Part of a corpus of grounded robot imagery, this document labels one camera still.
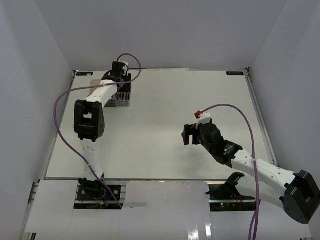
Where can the right blue table label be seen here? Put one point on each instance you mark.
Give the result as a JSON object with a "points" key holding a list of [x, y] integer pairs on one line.
{"points": [[234, 73]]}

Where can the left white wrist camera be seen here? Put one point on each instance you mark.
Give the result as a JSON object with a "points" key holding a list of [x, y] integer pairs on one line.
{"points": [[126, 65]]}

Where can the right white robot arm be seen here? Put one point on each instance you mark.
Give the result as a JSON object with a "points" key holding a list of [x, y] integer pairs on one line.
{"points": [[296, 193]]}

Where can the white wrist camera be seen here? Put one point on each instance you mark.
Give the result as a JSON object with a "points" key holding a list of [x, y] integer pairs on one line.
{"points": [[126, 65], [204, 117]]}

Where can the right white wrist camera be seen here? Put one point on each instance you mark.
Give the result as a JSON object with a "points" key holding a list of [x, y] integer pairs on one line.
{"points": [[204, 117]]}

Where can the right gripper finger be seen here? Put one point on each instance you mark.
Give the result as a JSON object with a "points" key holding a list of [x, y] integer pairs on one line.
{"points": [[186, 138], [189, 130]]}

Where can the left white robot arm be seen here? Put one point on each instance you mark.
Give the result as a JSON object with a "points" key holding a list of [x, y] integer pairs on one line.
{"points": [[113, 90]]}

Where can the blue table label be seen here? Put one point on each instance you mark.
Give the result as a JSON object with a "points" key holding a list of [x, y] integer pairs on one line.
{"points": [[84, 73], [234, 73]]}

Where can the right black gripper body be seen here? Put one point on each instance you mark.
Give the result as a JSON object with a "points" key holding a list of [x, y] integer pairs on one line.
{"points": [[198, 138]]}

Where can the purple pen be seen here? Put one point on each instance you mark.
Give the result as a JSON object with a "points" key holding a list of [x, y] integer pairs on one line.
{"points": [[129, 96]]}

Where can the left blue table label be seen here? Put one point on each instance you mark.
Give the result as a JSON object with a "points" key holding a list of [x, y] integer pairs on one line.
{"points": [[84, 73]]}

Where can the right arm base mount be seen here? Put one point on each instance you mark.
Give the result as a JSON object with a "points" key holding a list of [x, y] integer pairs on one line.
{"points": [[224, 197]]}

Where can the clear transparent container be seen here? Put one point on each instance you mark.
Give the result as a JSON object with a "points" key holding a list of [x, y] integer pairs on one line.
{"points": [[125, 78]]}

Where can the amber transparent container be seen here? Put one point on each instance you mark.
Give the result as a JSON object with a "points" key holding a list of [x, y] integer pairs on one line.
{"points": [[95, 83]]}

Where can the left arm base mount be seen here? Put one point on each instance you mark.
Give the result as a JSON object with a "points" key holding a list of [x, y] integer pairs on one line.
{"points": [[92, 195]]}

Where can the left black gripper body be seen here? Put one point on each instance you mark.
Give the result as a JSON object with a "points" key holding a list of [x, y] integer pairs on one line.
{"points": [[122, 77]]}

